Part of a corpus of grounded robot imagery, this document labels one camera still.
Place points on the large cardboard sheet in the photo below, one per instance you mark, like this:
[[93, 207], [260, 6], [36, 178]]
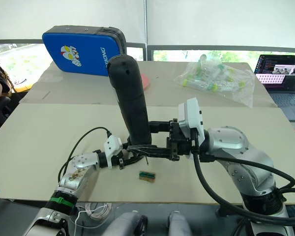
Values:
[[51, 137]]

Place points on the cardboard sheet with slits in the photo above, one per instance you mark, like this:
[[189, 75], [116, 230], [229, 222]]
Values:
[[162, 96]]

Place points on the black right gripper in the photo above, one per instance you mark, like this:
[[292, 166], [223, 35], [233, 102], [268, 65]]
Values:
[[180, 145]]

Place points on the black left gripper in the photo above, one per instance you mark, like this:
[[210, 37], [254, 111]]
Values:
[[121, 153]]

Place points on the small green and tan part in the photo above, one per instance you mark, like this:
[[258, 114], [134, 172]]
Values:
[[147, 177]]

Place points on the black window frame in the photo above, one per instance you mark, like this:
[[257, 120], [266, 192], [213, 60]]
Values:
[[162, 45]]

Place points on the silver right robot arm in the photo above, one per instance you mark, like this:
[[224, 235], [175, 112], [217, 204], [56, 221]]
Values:
[[245, 157]]

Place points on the open dark laptop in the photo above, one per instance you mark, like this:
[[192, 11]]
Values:
[[285, 83]]

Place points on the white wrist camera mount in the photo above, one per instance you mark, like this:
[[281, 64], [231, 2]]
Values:
[[113, 147], [190, 118]]

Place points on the blue cartoon print case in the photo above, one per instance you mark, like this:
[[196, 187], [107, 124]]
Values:
[[86, 52]]

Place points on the black electric screwdriver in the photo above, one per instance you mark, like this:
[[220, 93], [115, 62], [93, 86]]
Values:
[[131, 103]]

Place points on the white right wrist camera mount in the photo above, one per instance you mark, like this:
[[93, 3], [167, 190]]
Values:
[[190, 118]]

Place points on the yellow desk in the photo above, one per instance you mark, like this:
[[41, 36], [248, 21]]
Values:
[[23, 86]]

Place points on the clear bag of plastic tubes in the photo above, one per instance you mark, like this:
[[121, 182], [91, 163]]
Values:
[[211, 78]]

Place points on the grey rounded shape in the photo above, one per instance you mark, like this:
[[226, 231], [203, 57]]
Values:
[[129, 225], [179, 225]]

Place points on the red round flat object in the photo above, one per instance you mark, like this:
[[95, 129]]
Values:
[[145, 82]]

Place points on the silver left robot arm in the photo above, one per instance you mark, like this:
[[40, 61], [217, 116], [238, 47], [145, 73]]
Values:
[[77, 169]]

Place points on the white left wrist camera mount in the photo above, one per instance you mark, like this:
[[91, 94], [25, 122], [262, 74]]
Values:
[[113, 147]]

